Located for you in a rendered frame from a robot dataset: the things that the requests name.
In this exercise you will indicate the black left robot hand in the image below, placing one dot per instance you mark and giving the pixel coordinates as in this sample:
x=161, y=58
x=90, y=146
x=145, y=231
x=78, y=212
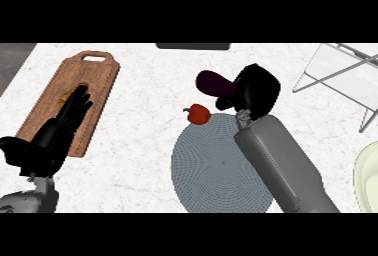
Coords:
x=59, y=130

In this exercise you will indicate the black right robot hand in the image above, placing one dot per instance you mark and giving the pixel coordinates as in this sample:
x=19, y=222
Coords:
x=255, y=87

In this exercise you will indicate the dark purple eggplant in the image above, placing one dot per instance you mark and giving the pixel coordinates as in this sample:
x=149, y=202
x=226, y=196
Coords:
x=214, y=83

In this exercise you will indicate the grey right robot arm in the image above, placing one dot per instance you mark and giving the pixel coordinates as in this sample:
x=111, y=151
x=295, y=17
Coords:
x=281, y=166

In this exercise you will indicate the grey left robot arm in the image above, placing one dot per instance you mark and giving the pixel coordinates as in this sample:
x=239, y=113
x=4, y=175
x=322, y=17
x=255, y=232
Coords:
x=30, y=197

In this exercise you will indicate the round grey woven placemat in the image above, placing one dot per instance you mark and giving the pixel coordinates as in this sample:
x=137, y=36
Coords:
x=216, y=166

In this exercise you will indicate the small orange-brown food item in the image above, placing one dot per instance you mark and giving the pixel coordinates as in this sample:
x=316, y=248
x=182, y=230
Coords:
x=65, y=96

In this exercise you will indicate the brown wooden cutting board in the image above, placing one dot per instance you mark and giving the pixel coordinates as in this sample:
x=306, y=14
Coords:
x=74, y=96

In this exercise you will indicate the red bell pepper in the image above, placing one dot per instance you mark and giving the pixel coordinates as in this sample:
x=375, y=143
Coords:
x=198, y=114

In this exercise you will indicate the dark grey flat appliance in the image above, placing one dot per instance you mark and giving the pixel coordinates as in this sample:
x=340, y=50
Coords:
x=192, y=46

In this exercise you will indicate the dark grey strip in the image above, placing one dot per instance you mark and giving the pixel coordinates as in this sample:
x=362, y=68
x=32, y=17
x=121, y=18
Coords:
x=12, y=60

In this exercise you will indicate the pale green bowl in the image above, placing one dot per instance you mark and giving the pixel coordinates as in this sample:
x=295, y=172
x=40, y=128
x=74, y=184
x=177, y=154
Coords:
x=368, y=176

